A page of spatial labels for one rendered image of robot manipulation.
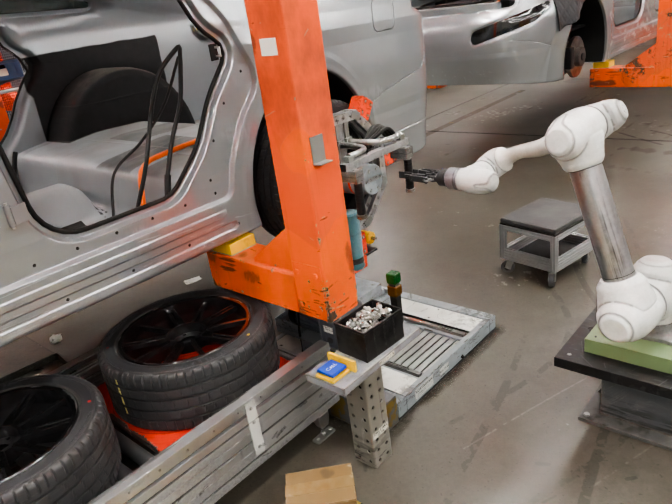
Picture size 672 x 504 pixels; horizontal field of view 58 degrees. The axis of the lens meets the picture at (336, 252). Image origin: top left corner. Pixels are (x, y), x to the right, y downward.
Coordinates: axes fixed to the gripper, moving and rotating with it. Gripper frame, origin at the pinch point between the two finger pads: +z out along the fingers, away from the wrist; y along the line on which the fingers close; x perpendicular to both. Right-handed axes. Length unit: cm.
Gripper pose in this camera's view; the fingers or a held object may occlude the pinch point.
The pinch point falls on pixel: (408, 173)
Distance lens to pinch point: 270.4
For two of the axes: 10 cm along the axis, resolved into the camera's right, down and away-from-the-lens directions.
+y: 6.5, -3.8, 6.6
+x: -1.3, -9.1, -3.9
